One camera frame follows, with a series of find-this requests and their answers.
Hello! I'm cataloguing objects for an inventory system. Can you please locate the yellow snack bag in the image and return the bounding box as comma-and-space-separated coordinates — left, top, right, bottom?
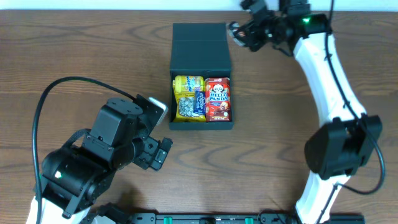
174, 90, 206, 123

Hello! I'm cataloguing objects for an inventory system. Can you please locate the blue eclipse mint tin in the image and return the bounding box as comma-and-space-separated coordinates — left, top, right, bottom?
193, 91, 206, 115

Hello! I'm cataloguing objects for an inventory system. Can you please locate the black gift box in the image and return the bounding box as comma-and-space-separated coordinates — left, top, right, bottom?
169, 23, 234, 131

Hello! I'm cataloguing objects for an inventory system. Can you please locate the yellow candy jar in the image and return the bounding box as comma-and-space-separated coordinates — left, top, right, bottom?
172, 75, 205, 93

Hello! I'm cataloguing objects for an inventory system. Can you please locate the red hello panda box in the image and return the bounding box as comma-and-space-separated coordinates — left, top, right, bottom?
205, 78, 231, 122

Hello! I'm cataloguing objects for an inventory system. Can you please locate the black chocolate bar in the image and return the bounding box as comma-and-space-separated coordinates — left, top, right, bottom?
228, 21, 247, 47

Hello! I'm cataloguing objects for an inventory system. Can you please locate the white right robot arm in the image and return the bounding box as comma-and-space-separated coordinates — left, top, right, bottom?
229, 0, 386, 223

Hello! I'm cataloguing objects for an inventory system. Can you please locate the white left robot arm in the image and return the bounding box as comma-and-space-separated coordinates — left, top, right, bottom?
27, 95, 172, 223

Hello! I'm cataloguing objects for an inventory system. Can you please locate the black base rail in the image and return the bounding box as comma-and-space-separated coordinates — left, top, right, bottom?
124, 212, 364, 224

